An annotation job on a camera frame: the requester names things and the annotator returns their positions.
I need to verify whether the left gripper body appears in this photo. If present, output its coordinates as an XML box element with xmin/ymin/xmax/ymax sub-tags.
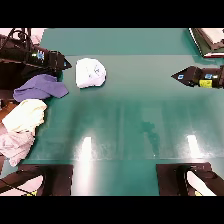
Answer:
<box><xmin>47</xmin><ymin>49</ymin><xmax>67</xmax><ymax>72</ymax></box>

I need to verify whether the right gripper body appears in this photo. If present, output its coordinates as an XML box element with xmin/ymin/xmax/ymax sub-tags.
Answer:
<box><xmin>179</xmin><ymin>65</ymin><xmax>203</xmax><ymax>89</ymax></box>

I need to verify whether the red garment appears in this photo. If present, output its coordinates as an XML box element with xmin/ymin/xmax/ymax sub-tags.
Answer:
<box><xmin>203</xmin><ymin>51</ymin><xmax>224</xmax><ymax>60</ymax></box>

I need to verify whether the purple garment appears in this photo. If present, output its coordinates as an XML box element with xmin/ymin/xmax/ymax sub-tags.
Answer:
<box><xmin>12</xmin><ymin>73</ymin><xmax>70</xmax><ymax>103</ymax></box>

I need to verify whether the white T-shirt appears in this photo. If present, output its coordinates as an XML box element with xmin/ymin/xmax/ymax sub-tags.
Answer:
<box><xmin>75</xmin><ymin>57</ymin><xmax>108</xmax><ymax>89</ymax></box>

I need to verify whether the dark green garment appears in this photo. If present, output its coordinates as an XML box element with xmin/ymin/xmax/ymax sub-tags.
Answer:
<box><xmin>187</xmin><ymin>28</ymin><xmax>224</xmax><ymax>58</ymax></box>

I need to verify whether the white garment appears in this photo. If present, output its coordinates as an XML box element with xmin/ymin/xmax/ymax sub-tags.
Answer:
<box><xmin>199</xmin><ymin>28</ymin><xmax>224</xmax><ymax>45</ymax></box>

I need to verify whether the cream garment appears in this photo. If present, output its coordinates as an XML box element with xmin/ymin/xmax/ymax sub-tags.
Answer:
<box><xmin>1</xmin><ymin>98</ymin><xmax>49</xmax><ymax>135</ymax></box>

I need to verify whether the pale pink garment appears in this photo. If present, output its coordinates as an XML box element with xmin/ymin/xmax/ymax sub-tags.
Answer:
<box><xmin>0</xmin><ymin>123</ymin><xmax>37</xmax><ymax>168</ymax></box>

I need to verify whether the black cable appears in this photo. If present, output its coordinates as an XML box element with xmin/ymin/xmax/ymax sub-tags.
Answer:
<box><xmin>2</xmin><ymin>28</ymin><xmax>33</xmax><ymax>46</ymax></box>

